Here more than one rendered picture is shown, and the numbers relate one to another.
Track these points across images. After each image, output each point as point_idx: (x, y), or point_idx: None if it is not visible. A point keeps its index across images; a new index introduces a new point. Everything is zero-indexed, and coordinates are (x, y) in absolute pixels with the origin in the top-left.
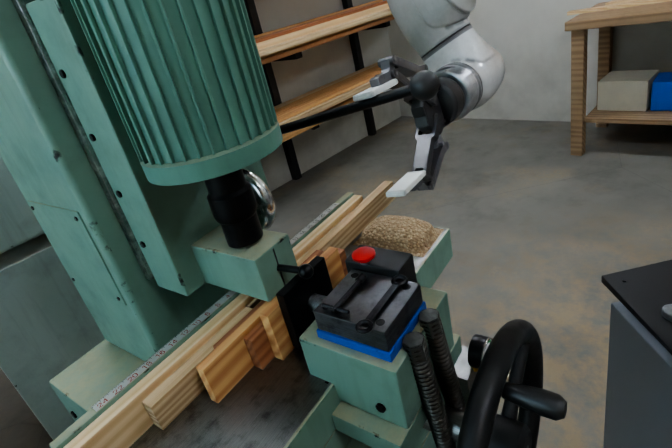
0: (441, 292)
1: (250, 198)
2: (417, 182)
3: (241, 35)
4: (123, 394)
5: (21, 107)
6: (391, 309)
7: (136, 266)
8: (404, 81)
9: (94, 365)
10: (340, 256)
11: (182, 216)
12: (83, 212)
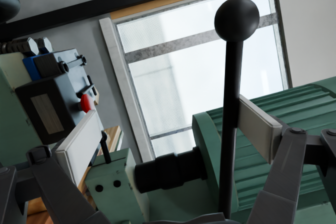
0: (1, 59)
1: (167, 159)
2: (74, 128)
3: (280, 104)
4: (116, 143)
5: None
6: (70, 55)
7: None
8: (287, 147)
9: None
10: (42, 222)
11: (170, 196)
12: None
